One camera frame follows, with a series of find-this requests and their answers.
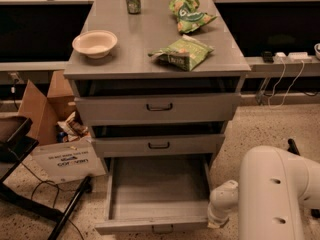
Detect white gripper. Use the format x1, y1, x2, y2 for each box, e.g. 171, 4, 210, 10
207, 180, 238, 229

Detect grey bottom drawer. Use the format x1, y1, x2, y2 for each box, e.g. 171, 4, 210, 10
96, 155, 211, 235

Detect grey drawer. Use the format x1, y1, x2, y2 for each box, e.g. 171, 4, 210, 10
75, 93, 240, 126
96, 155, 211, 235
92, 134, 225, 157

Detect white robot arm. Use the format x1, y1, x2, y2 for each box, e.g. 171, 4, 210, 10
207, 146, 320, 240

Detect grey middle drawer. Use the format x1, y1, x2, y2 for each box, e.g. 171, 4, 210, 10
92, 134, 225, 157

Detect grey top drawer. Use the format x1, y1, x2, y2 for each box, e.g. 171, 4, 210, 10
75, 93, 240, 126

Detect grey drawer cabinet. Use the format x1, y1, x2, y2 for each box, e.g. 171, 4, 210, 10
63, 0, 252, 142

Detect black adapter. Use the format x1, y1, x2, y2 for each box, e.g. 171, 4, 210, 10
261, 51, 274, 63

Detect green snack bag front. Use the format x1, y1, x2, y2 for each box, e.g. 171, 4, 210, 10
148, 35, 214, 71

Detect white power strip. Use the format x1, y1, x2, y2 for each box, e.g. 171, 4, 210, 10
274, 52, 312, 64

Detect brown cardboard box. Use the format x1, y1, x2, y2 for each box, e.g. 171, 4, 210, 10
18, 70, 105, 183

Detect crumpled green chip bag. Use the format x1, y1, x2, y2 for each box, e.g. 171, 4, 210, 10
169, 0, 216, 34

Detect white paper bowl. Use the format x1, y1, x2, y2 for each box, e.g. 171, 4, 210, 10
72, 30, 118, 59

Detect black stand left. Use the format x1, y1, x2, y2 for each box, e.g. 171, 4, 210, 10
0, 114, 93, 240

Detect white cable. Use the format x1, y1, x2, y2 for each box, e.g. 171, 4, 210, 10
267, 57, 307, 106

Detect black floor cable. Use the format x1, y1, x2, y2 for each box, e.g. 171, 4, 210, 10
9, 147, 86, 240

